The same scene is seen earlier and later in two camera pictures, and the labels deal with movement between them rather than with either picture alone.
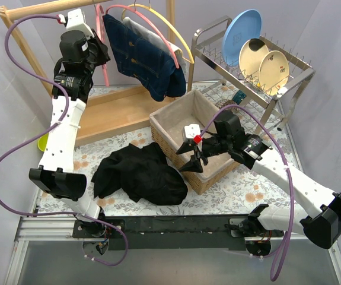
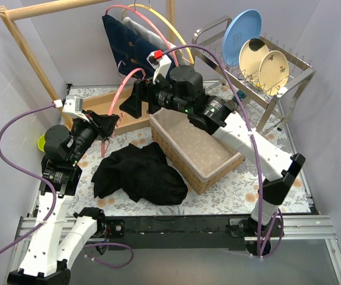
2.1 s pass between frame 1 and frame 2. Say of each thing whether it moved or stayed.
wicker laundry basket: stayed
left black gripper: moved
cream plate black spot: stayed
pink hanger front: stayed
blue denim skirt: stayed
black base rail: stayed
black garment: stayed
